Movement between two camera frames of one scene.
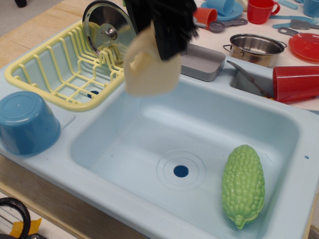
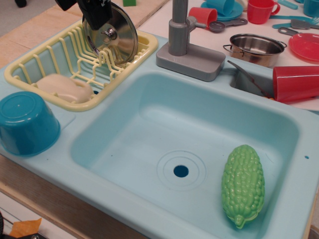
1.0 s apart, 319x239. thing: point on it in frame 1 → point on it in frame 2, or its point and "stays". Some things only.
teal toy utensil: [312, 20] stays
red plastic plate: [305, 47] stays
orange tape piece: [18, 227] stays
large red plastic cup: [293, 83] stays
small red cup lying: [205, 15] stays
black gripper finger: [170, 44] → [97, 12]
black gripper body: [177, 17] → [66, 5]
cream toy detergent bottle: [146, 72] → [66, 87]
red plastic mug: [259, 11] stays
